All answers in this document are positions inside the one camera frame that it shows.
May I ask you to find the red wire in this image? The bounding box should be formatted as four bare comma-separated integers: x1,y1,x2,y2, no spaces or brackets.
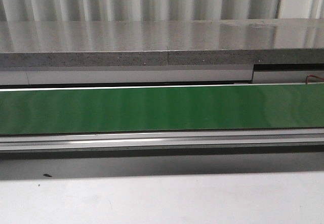
304,75,324,85

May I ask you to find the white pleated curtain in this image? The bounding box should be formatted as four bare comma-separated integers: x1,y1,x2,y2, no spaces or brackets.
1,0,323,21

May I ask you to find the green conveyor belt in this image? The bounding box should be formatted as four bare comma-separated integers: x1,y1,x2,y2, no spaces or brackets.
1,84,323,135

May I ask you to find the white conveyor rear rail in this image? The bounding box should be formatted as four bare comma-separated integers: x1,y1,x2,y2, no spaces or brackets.
1,82,323,92

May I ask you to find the aluminium conveyor front rail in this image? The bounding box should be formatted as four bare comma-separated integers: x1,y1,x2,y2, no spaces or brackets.
1,128,323,152

